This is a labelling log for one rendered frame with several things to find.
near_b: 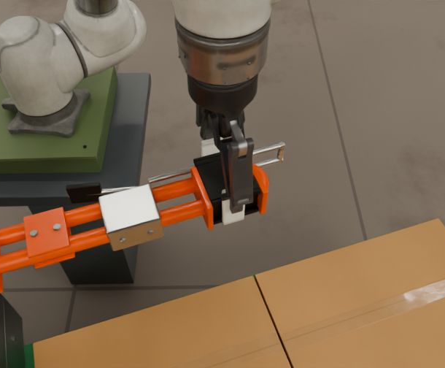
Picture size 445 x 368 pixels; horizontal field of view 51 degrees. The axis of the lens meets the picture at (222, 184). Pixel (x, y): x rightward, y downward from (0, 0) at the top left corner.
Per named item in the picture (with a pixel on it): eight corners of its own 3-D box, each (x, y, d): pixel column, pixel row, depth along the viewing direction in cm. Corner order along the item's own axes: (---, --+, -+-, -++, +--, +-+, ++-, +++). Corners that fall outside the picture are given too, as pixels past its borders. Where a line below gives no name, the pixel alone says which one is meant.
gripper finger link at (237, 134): (233, 97, 52) (249, 110, 48) (239, 140, 55) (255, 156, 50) (213, 102, 52) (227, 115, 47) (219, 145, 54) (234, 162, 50)
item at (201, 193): (208, 231, 63) (207, 209, 59) (192, 190, 68) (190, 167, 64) (265, 213, 65) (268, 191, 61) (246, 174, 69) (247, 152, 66)
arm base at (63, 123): (18, 87, 138) (11, 72, 134) (91, 92, 136) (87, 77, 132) (-7, 132, 127) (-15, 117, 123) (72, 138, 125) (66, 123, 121)
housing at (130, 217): (113, 254, 61) (106, 236, 58) (103, 214, 65) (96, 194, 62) (165, 239, 63) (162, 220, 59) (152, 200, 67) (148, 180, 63)
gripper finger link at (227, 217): (244, 183, 59) (246, 188, 59) (242, 215, 64) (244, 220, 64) (221, 189, 58) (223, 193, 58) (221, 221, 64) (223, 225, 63)
